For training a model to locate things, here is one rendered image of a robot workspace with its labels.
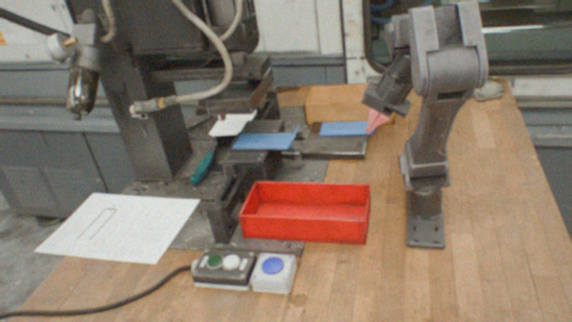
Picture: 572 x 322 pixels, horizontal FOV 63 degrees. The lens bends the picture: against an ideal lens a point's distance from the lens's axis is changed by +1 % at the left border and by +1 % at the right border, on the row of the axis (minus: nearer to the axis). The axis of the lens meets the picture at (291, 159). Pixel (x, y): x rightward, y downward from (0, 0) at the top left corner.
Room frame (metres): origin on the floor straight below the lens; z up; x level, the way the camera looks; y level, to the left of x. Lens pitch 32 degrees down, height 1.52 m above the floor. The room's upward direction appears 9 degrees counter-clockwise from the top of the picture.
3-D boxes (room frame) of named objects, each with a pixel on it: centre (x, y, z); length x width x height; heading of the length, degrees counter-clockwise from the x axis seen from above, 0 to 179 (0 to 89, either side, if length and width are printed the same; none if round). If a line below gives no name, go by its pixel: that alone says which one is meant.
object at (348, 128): (1.09, -0.17, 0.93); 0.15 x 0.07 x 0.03; 75
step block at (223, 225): (0.75, 0.16, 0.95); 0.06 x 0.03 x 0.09; 163
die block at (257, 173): (0.99, 0.08, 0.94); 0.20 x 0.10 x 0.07; 163
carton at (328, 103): (1.21, -0.19, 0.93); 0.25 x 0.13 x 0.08; 73
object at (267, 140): (0.97, 0.05, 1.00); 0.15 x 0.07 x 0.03; 73
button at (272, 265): (0.61, 0.06, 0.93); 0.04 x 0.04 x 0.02
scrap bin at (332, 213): (0.75, -0.01, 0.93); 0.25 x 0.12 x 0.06; 73
